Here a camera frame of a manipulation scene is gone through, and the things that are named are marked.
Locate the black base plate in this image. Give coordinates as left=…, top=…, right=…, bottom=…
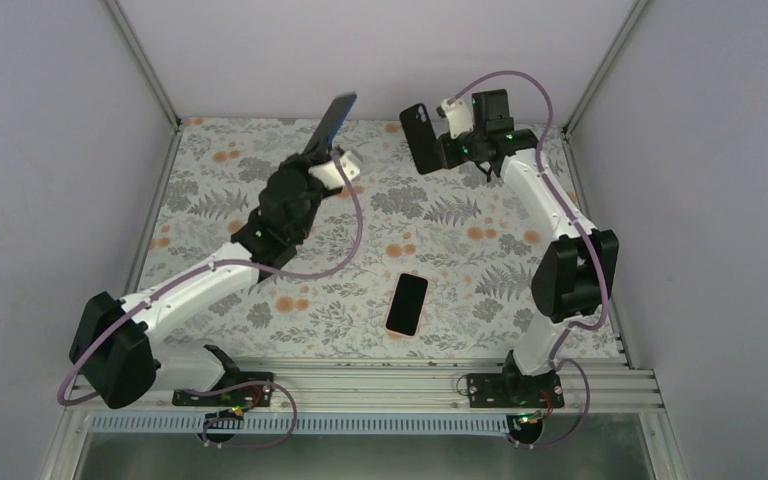
left=466, top=371, right=565, bottom=409
left=171, top=372, right=274, bottom=410

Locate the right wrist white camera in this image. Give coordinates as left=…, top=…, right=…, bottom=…
left=438, top=98, right=474, bottom=139

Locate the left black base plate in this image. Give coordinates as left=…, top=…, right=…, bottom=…
left=171, top=372, right=274, bottom=410

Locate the wrist white camera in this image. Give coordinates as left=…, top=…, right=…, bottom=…
left=438, top=98, right=474, bottom=139
left=308, top=150, right=363, bottom=190

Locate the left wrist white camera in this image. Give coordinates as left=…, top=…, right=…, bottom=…
left=308, top=150, right=363, bottom=190

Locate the slotted grey cable duct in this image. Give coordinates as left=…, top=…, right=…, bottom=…
left=87, top=412, right=509, bottom=436

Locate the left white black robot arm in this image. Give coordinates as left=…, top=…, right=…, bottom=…
left=57, top=146, right=361, bottom=409

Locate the black phone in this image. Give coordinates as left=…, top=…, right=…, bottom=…
left=303, top=92, right=357, bottom=155

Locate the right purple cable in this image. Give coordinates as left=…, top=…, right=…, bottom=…
left=453, top=69, right=612, bottom=452

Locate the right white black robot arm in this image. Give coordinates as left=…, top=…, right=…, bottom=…
left=437, top=89, right=619, bottom=407

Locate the black phone case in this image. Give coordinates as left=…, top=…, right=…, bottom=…
left=399, top=103, right=443, bottom=175

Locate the aluminium mounting rail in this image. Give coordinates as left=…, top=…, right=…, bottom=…
left=69, top=357, right=665, bottom=415

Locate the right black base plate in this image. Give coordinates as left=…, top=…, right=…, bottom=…
left=466, top=371, right=565, bottom=409

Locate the floral patterned table mat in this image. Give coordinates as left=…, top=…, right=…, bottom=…
left=135, top=117, right=624, bottom=362

